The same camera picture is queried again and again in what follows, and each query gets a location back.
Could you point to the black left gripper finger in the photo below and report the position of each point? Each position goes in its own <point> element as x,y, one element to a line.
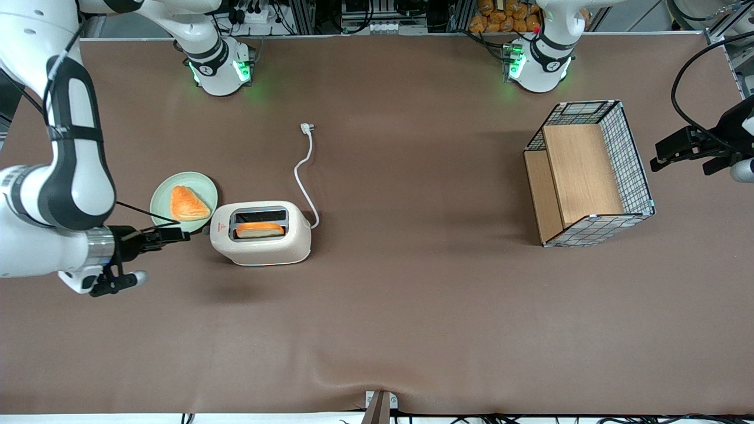
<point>674,153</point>
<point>718,165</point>

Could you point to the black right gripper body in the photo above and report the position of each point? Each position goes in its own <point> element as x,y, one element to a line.
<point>126,243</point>

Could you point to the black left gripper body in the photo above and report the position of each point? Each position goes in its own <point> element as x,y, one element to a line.
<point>732,131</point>

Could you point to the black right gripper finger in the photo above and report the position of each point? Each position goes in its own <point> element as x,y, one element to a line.
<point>177,238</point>
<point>165,231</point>

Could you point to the cream white two-slot toaster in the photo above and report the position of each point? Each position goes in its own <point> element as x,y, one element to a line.
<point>265,250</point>

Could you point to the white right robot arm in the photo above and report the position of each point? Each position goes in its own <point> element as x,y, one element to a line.
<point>23,247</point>

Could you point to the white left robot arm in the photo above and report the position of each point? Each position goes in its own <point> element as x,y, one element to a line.
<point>542,70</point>

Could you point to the pale green round plate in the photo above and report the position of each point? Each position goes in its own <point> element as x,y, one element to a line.
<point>162,206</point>

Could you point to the triangular golden puff pastry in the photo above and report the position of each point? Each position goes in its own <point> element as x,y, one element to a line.
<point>187,205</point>

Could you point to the toast bread slice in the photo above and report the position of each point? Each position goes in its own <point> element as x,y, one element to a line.
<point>259,231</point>

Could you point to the light wooden step shelf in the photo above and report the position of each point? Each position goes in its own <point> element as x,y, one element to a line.
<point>580,171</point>

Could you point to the bag of bread rolls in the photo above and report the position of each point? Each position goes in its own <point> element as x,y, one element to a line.
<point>500,20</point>

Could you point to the white power strip with plugs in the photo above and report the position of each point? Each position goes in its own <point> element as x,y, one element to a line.
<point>259,15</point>

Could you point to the brown table cover cloth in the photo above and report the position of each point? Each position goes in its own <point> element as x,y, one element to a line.
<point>412,306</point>

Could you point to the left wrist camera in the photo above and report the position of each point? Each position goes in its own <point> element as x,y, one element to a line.
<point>743,171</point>

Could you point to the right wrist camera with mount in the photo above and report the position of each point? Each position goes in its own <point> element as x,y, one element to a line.
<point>118,284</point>

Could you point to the aluminium frame profile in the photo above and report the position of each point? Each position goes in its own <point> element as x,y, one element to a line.
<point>739,65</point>

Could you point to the metal table clamp bracket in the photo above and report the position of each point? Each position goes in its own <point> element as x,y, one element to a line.
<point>380,409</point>

